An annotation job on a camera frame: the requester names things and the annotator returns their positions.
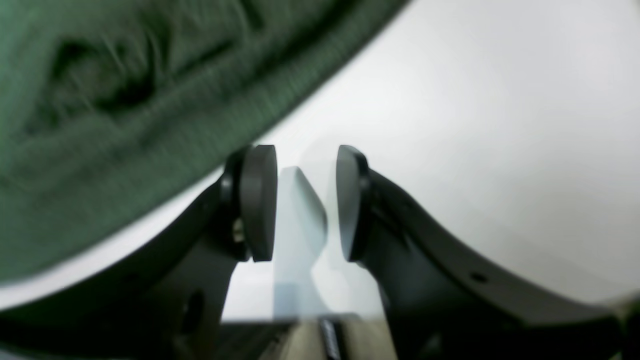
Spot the green long sleeve shirt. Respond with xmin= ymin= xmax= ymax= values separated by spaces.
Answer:
xmin=0 ymin=0 xmax=405 ymax=283

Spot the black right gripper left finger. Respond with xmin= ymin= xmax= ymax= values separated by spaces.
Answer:
xmin=1 ymin=145 xmax=278 ymax=360

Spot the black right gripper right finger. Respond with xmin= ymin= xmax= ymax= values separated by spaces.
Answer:
xmin=335 ymin=145 xmax=631 ymax=360

